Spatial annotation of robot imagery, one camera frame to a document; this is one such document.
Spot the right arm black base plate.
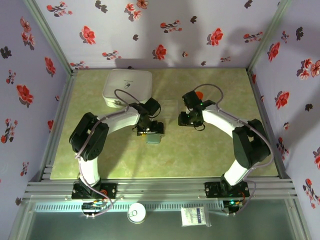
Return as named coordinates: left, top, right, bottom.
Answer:
left=204, top=181, right=250, bottom=199

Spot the white square zip case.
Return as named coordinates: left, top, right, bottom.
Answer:
left=101, top=68, right=154, bottom=110

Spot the aluminium right corner post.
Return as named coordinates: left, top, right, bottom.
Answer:
left=247, top=0, right=293, bottom=71

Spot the aluminium left corner post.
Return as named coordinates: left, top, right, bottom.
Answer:
left=23, top=0, right=76, bottom=73

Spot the aluminium front frame rail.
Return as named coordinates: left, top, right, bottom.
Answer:
left=22, top=177, right=298, bottom=201

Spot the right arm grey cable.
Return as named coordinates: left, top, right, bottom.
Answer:
left=192, top=83, right=273, bottom=217

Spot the aluminium corner post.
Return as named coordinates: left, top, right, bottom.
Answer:
left=247, top=0, right=293, bottom=71
left=23, top=0, right=76, bottom=73

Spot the white paper packet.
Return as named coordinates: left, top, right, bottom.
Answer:
left=180, top=206, right=212, bottom=228

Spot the perforated metal cable tray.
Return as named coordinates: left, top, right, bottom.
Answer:
left=34, top=202, right=226, bottom=212

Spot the aluminium left side rail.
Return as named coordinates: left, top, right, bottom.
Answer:
left=39, top=69, right=79, bottom=181

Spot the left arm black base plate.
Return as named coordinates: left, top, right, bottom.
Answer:
left=71, top=181, right=118, bottom=200

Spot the aluminium right side rail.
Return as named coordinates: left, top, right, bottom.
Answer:
left=246, top=69, right=292, bottom=180

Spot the round tin can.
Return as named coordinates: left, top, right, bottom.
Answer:
left=126, top=202, right=147, bottom=224

